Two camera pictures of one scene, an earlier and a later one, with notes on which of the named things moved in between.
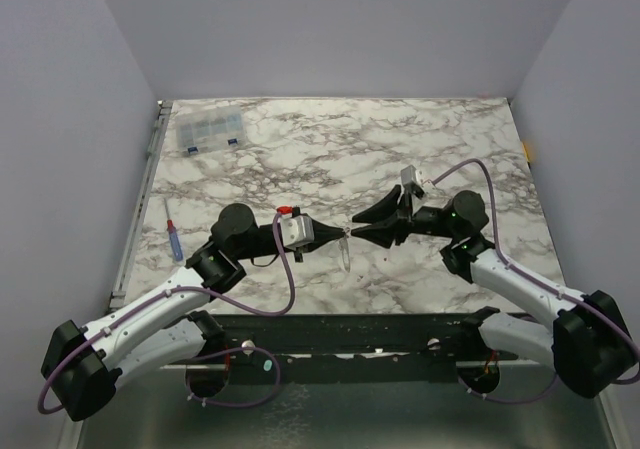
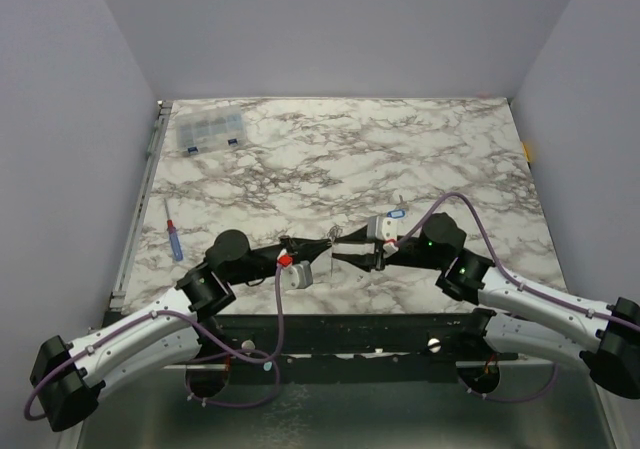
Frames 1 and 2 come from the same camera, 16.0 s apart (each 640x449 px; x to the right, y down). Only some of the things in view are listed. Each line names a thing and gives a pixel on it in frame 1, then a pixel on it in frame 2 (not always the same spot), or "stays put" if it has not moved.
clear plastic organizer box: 210,128 stays put
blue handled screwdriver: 175,241 stays put
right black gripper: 401,221 -> 377,250
